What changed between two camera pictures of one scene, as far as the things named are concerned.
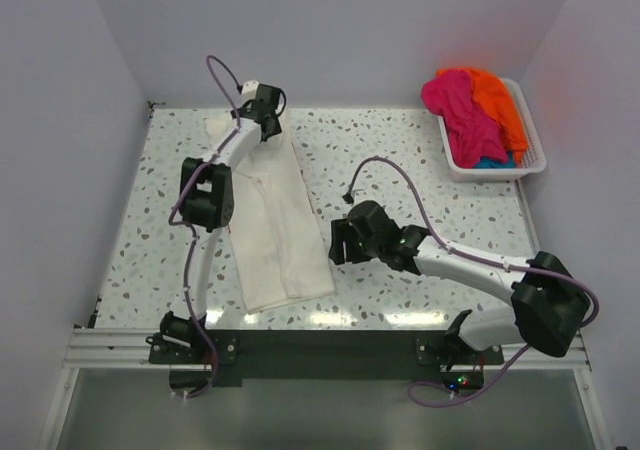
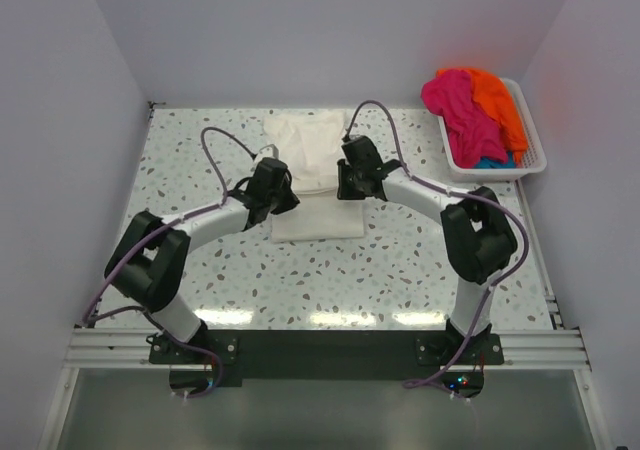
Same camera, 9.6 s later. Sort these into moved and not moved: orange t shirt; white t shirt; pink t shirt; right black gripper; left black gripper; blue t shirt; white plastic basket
Moved: white t shirt; left black gripper; right black gripper
Not moved: pink t shirt; blue t shirt; white plastic basket; orange t shirt
